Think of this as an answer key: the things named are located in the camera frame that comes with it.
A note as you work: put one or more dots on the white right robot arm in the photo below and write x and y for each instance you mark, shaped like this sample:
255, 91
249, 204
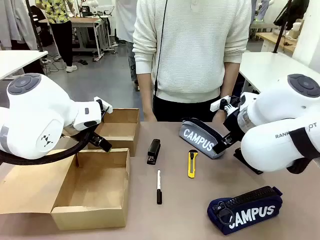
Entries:
275, 112

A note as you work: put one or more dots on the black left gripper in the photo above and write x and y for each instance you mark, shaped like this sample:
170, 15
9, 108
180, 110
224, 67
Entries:
93, 135

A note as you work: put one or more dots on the person's right hand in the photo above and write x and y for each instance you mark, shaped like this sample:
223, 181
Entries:
149, 117

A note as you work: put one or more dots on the bystander in white shirt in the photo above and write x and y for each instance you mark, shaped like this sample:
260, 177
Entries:
125, 25

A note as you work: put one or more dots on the navy CAMPUS pencil case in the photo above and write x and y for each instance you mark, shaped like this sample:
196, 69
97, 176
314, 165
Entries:
250, 210

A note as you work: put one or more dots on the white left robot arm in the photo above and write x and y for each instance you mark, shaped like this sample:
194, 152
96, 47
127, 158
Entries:
37, 110

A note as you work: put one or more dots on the large cardboard box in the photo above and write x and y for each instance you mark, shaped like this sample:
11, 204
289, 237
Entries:
95, 190

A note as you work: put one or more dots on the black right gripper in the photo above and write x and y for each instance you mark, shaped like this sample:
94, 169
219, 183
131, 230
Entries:
232, 125

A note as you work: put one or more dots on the black stand pole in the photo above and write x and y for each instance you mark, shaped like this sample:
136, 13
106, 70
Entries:
281, 27

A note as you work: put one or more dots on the black hanging bag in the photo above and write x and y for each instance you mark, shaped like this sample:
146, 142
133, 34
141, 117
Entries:
297, 12

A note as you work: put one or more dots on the small cardboard box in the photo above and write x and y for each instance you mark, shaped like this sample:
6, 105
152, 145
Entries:
120, 130

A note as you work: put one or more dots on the white black marker pen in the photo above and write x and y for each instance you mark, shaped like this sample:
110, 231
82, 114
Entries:
159, 185

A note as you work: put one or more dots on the black stapler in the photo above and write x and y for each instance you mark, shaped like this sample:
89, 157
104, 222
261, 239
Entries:
153, 151

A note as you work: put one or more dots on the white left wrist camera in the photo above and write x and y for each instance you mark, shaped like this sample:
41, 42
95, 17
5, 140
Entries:
103, 106

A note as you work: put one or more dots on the person in white sweater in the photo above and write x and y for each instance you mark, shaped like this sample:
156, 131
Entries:
195, 50

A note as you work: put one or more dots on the person's left hand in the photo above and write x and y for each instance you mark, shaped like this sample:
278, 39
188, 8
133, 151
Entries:
218, 116

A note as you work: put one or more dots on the grey CAMPUS pencil case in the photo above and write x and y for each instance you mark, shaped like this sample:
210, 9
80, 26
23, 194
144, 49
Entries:
197, 140

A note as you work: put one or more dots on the wood-topped workbench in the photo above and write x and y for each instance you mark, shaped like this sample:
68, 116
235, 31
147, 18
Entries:
85, 27

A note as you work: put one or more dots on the person in yellow shirt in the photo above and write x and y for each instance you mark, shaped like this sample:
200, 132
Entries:
60, 30

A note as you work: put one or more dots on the white table with slanted leg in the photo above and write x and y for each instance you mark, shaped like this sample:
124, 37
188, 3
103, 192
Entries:
17, 61

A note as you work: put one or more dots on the yellow utility knife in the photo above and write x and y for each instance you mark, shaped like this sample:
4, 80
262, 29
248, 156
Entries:
192, 165

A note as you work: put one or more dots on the grey hanging coats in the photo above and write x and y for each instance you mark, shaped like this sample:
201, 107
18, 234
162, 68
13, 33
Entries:
15, 22

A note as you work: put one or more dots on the person's right forearm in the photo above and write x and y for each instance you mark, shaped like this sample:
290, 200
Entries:
145, 92

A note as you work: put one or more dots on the black trousers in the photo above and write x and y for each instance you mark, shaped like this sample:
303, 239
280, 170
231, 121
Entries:
185, 110

